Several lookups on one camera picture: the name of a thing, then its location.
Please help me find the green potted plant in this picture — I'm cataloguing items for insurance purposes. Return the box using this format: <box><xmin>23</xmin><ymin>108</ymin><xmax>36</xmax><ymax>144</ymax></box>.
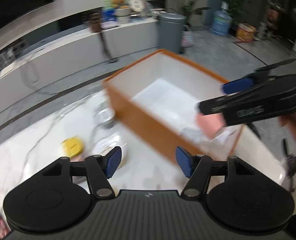
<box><xmin>161</xmin><ymin>0</ymin><xmax>212</xmax><ymax>27</ymax></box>

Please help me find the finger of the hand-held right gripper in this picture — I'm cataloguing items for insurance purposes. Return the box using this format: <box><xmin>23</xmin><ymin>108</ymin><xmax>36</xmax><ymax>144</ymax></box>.
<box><xmin>221</xmin><ymin>59</ymin><xmax>296</xmax><ymax>95</ymax></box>
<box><xmin>196</xmin><ymin>76</ymin><xmax>296</xmax><ymax>128</ymax></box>

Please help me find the round white plate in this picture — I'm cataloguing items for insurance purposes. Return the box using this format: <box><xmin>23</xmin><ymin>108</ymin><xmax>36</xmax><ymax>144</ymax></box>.
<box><xmin>128</xmin><ymin>0</ymin><xmax>146</xmax><ymax>12</ymax></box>

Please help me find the green printed gift box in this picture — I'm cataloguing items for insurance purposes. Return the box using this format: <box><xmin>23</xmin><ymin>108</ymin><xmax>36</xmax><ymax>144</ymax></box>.
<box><xmin>102</xmin><ymin>0</ymin><xmax>142</xmax><ymax>8</ymax></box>

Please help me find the pink rectangular block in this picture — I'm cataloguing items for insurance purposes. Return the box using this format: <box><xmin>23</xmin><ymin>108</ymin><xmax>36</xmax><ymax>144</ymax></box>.
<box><xmin>196</xmin><ymin>112</ymin><xmax>226</xmax><ymax>138</ymax></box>

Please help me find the blue water jug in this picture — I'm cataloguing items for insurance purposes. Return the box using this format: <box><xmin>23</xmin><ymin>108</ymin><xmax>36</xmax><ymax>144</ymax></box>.
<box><xmin>211</xmin><ymin>1</ymin><xmax>232</xmax><ymax>36</ymax></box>

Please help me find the yellow tape measure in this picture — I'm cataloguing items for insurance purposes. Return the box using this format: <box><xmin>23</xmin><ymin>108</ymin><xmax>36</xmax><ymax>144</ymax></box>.
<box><xmin>60</xmin><ymin>136</ymin><xmax>85</xmax><ymax>157</ymax></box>

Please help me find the brown bag with strap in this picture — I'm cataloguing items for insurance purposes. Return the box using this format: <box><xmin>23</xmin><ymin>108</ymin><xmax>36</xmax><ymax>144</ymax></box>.
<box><xmin>89</xmin><ymin>12</ymin><xmax>120</xmax><ymax>63</ymax></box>

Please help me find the orange cardboard box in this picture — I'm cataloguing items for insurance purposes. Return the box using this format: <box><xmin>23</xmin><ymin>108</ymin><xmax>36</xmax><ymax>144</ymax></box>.
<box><xmin>102</xmin><ymin>49</ymin><xmax>244</xmax><ymax>165</ymax></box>

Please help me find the glass jar with white lid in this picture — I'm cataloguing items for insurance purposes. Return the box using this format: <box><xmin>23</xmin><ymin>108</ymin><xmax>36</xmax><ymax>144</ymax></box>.
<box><xmin>94</xmin><ymin>107</ymin><xmax>116</xmax><ymax>130</ymax></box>

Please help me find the round glitter case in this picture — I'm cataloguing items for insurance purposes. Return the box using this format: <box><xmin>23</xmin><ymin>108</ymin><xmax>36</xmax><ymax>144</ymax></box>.
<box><xmin>91</xmin><ymin>134</ymin><xmax>128</xmax><ymax>167</ymax></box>

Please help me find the yellow cardboard carton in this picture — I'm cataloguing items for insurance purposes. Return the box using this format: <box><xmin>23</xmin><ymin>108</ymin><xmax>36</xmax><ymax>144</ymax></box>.
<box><xmin>236</xmin><ymin>22</ymin><xmax>257</xmax><ymax>43</ymax></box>

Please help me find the white woven bowl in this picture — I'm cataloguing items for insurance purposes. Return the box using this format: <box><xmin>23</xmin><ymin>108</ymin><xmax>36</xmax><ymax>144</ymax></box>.
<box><xmin>114</xmin><ymin>6</ymin><xmax>133</xmax><ymax>17</ymax></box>

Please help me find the blue printed box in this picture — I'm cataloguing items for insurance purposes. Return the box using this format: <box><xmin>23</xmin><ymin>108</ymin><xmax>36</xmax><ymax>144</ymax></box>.
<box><xmin>102</xmin><ymin>9</ymin><xmax>118</xmax><ymax>28</ymax></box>

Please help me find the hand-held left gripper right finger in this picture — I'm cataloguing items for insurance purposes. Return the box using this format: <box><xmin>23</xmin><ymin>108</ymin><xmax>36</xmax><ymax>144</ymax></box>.
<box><xmin>175</xmin><ymin>146</ymin><xmax>254</xmax><ymax>198</ymax></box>

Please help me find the pale shopping bag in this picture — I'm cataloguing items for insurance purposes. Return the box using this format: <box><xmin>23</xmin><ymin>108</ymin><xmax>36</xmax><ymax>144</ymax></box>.
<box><xmin>181</xmin><ymin>25</ymin><xmax>195</xmax><ymax>48</ymax></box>

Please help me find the grey trash bin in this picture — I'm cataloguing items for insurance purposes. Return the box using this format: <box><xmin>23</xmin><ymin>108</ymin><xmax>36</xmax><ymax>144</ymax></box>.
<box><xmin>157</xmin><ymin>12</ymin><xmax>187</xmax><ymax>54</ymax></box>

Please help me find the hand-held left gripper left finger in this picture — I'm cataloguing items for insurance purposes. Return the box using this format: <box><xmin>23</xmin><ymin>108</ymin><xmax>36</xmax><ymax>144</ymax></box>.
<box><xmin>42</xmin><ymin>146</ymin><xmax>122</xmax><ymax>198</ymax></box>

